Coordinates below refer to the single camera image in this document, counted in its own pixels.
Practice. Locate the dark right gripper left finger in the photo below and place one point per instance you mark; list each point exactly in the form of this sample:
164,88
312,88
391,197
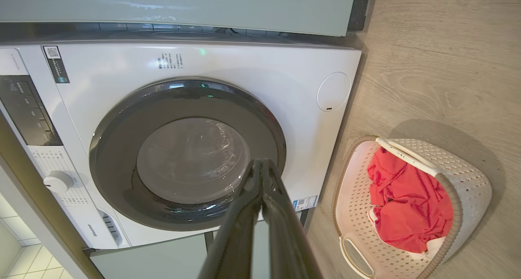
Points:
236,238

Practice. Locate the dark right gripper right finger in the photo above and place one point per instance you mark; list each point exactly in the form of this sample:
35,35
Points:
285,238

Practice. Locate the white perforated laundry basket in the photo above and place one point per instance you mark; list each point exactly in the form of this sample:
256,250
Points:
464,181

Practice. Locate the blue energy label sticker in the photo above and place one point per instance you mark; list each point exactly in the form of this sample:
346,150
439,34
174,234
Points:
305,203

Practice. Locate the red mesh garment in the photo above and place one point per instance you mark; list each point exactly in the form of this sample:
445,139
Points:
411,201

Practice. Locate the round black glass washer door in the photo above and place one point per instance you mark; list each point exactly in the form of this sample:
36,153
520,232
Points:
122,157

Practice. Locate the round white filter cover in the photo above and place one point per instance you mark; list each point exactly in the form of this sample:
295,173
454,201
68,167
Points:
333,91

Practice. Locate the white front-load washing machine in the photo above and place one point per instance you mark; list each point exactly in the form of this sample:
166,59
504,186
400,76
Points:
244,63

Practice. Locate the white washer control knob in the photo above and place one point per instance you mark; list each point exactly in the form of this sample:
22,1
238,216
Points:
58,182

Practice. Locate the small printed text label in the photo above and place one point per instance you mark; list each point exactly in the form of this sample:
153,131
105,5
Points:
170,61

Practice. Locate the black washer control panel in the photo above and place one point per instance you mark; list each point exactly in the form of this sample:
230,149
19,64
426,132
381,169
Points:
28,112

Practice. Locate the black QR code sticker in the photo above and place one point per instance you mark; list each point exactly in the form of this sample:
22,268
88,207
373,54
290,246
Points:
56,65

